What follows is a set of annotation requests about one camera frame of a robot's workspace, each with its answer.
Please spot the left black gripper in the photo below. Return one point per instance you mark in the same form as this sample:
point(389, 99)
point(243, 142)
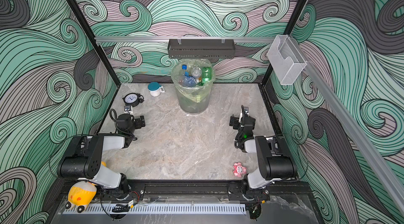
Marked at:
point(138, 124)

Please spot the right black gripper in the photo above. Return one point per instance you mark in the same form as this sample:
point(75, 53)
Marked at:
point(236, 121)

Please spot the clear bottle blue scenic label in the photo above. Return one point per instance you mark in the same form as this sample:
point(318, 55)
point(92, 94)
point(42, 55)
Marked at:
point(183, 72)

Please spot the green soda bottle yellow cap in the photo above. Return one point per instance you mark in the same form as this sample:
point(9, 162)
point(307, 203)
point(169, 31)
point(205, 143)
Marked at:
point(207, 73)

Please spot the clear bottle blue label white cap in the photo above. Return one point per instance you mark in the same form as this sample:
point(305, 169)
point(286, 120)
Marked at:
point(189, 81)

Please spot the tall clear bottle white cap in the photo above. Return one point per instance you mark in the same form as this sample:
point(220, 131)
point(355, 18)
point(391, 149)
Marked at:
point(196, 72)

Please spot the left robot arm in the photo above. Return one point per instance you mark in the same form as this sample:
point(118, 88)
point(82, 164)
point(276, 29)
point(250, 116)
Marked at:
point(82, 159)

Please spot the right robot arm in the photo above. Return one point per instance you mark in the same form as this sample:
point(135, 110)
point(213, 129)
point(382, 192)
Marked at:
point(274, 163)

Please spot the mesh bin with green bag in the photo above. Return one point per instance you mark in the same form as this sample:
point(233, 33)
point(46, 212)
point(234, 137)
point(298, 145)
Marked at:
point(193, 100)

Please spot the black round alarm clock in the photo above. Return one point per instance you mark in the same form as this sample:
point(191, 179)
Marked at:
point(133, 99)

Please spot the white mug with teal lid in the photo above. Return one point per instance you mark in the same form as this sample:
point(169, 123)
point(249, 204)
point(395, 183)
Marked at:
point(155, 89)

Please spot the pink flower toy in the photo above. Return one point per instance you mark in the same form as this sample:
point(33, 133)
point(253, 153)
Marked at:
point(239, 170)

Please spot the yellow chick plush toy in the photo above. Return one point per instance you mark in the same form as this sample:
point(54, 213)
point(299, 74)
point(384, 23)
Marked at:
point(81, 194)

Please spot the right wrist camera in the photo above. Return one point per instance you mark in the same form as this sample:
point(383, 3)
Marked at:
point(244, 112)

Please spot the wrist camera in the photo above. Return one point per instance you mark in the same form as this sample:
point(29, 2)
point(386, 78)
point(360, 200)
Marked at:
point(244, 112)
point(128, 109)

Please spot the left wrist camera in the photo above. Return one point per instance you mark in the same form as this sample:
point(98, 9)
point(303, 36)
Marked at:
point(128, 109)

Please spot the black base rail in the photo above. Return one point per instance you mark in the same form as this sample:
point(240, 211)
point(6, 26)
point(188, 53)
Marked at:
point(228, 189)

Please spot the black wall shelf tray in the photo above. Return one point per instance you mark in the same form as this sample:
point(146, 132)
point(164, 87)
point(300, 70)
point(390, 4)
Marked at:
point(201, 49)

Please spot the clear acrylic wall holder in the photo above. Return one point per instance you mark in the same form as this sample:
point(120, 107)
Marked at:
point(286, 58)

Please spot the white cable duct strip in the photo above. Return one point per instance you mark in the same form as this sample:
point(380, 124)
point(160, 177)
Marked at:
point(158, 209)

